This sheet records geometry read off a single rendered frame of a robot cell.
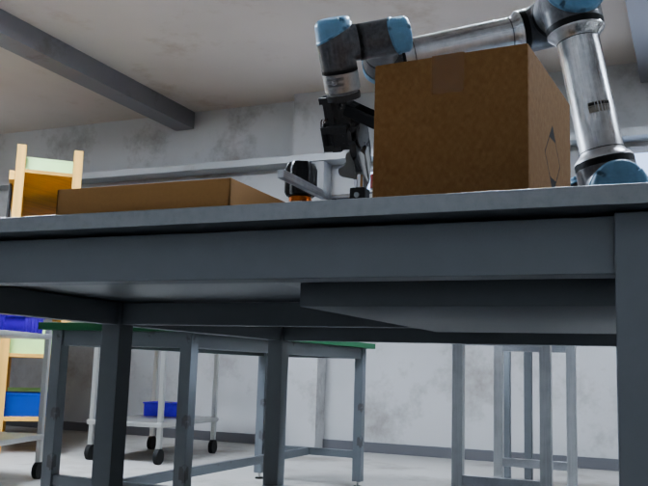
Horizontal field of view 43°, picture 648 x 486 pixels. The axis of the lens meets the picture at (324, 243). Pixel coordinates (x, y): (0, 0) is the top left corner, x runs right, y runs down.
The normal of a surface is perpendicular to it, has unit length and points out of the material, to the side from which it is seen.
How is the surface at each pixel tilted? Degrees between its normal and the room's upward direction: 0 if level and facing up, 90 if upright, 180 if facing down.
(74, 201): 90
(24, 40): 90
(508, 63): 90
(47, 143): 90
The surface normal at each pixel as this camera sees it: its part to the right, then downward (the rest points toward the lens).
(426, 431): -0.40, -0.15
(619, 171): 0.01, -0.04
